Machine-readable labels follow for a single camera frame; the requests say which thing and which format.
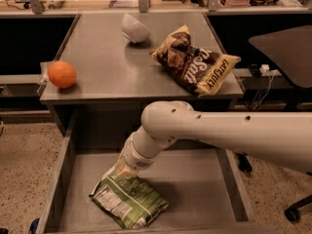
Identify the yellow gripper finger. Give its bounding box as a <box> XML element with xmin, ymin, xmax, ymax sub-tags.
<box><xmin>113</xmin><ymin>156</ymin><xmax>137</xmax><ymax>178</ymax></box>

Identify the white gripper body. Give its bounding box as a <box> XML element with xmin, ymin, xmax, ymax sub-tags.
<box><xmin>120</xmin><ymin>134</ymin><xmax>155</xmax><ymax>173</ymax></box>

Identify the green jalapeno chip bag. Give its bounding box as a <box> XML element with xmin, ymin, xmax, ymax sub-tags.
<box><xmin>89</xmin><ymin>167</ymin><xmax>169</xmax><ymax>229</ymax></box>

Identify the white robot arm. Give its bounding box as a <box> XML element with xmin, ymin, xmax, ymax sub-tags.
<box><xmin>115</xmin><ymin>101</ymin><xmax>312</xmax><ymax>175</ymax></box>

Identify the open grey top drawer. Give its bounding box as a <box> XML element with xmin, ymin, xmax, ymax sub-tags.
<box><xmin>35</xmin><ymin>107</ymin><xmax>281</xmax><ymax>234</ymax></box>

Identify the grey cabinet counter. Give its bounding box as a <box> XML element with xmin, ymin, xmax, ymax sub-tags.
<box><xmin>39</xmin><ymin>11</ymin><xmax>245</xmax><ymax>136</ymax></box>

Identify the brown Late July chip bag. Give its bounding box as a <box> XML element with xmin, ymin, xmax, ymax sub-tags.
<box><xmin>150</xmin><ymin>24</ymin><xmax>241</xmax><ymax>97</ymax></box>

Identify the orange fruit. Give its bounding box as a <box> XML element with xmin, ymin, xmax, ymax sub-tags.
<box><xmin>48</xmin><ymin>60</ymin><xmax>76</xmax><ymax>89</ymax></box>

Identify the white bowl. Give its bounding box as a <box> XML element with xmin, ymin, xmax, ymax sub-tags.
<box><xmin>121</xmin><ymin>14</ymin><xmax>151</xmax><ymax>44</ymax></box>

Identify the black rolling chair base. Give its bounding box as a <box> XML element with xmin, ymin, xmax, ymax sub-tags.
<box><xmin>284</xmin><ymin>195</ymin><xmax>312</xmax><ymax>222</ymax></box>

